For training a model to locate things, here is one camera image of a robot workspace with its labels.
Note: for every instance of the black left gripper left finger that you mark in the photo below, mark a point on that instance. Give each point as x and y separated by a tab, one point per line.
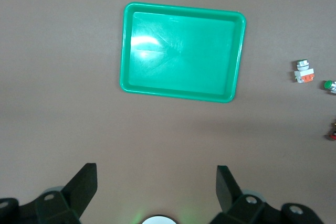
73	197

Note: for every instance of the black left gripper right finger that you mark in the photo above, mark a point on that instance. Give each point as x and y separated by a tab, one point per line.
236	205

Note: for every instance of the orange white switch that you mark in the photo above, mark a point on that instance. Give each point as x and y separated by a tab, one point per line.
329	85

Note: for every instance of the red mushroom push button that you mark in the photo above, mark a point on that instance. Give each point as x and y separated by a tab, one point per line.
333	136

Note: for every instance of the green plastic tray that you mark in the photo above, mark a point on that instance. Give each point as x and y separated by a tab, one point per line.
183	56

